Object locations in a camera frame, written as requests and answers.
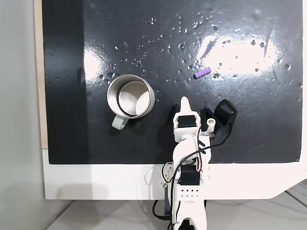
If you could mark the purple ribbed pen grip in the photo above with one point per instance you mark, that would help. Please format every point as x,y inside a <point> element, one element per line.
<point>202,72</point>

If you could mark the black glossy table mat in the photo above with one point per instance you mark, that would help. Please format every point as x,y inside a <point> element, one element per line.
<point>134,36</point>

